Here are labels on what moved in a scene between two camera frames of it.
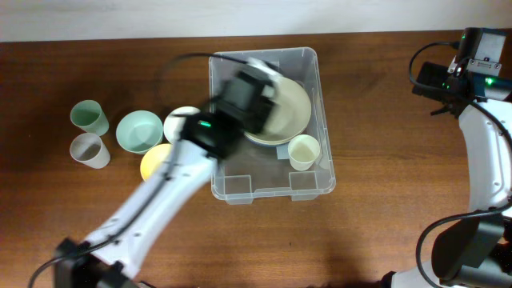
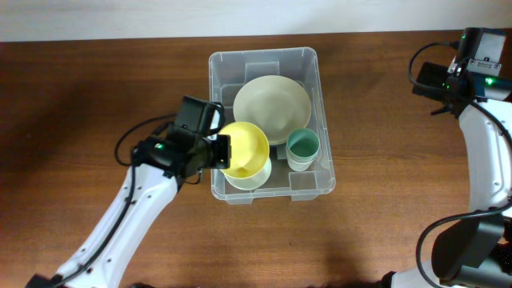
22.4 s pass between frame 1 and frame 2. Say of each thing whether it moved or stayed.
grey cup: moved
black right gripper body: stayed
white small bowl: moved
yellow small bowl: moved
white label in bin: stayed
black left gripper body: moved
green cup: moved
